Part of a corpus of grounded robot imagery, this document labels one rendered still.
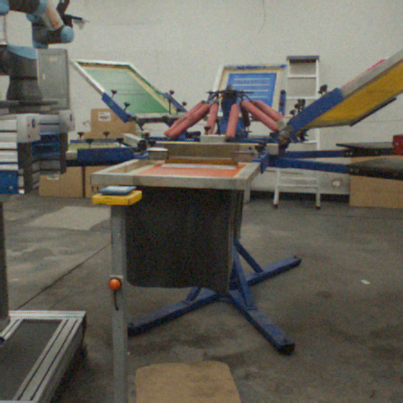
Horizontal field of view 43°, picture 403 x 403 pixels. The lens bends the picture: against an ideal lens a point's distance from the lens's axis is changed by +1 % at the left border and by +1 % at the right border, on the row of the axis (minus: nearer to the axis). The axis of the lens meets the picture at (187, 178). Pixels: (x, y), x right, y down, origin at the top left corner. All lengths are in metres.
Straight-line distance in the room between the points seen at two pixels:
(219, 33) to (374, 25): 1.81
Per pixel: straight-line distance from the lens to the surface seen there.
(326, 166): 2.87
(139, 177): 1.89
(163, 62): 6.78
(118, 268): 1.79
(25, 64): 2.30
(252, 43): 6.57
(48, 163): 2.27
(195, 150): 2.43
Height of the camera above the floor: 1.27
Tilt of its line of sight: 9 degrees down
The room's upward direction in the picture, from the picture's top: straight up
